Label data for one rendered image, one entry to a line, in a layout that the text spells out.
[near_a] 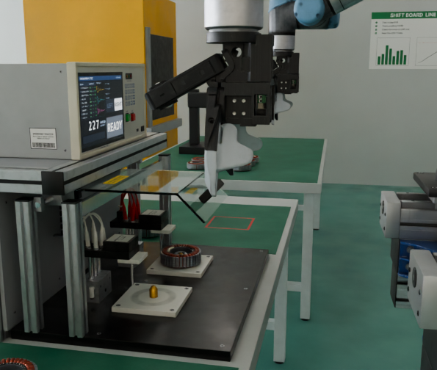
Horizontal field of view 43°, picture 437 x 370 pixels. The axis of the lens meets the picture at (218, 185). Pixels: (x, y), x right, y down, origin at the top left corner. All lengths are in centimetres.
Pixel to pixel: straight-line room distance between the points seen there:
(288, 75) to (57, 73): 66
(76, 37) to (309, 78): 269
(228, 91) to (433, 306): 48
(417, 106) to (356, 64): 81
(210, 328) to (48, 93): 60
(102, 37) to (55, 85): 383
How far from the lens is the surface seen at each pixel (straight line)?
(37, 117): 126
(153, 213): 153
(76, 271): 116
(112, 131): 139
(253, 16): 72
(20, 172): 114
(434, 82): 658
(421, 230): 144
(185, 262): 151
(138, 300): 133
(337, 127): 653
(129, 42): 496
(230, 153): 69
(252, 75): 72
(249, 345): 120
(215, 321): 125
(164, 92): 74
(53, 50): 525
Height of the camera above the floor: 131
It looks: 12 degrees down
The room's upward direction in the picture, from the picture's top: straight up
